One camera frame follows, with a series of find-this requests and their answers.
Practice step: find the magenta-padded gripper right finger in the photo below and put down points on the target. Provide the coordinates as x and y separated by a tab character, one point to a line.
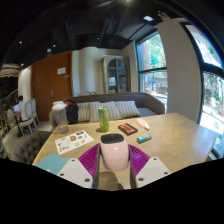
148	170

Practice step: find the blue cloud-shaped mouse pad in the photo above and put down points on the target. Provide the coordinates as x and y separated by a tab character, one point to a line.
50	163

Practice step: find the arched glass-door cabinet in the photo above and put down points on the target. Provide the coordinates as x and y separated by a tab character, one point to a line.
116	75

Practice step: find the group of white chairs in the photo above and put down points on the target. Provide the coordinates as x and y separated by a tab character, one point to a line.
28	115

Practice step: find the black and orange backpack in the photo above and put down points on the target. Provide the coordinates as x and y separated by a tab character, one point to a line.
71	111

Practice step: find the brown wooden door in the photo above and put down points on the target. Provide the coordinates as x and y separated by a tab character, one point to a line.
46	90

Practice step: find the white sticker sheet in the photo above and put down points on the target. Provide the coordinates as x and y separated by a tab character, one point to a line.
73	141

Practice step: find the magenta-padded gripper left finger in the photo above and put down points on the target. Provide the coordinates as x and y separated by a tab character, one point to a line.
78	170

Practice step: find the black-framed window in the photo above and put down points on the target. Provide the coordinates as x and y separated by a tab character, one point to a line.
210	90
152	70

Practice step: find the grey-brown sofa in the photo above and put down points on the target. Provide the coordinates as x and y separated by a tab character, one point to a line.
146	101

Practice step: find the green drink can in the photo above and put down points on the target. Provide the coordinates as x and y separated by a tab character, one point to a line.
103	120

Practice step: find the person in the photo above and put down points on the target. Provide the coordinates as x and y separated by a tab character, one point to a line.
21	108

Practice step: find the black and red box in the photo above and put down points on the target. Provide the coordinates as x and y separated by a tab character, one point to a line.
128	129

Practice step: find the small teal packet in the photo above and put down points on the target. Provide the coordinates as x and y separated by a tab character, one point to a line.
144	138

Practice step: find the striped cushion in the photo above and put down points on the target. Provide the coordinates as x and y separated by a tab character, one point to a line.
83	112
113	111
130	109

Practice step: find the grey tufted armchair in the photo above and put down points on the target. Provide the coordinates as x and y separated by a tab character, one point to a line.
30	148

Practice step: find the clear shaker bottle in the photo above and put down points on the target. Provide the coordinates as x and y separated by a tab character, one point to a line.
60	118

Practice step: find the pink and black computer mouse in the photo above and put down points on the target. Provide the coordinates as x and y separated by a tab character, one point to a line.
114	153

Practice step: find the white door sign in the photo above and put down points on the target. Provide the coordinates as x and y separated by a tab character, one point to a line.
61	70

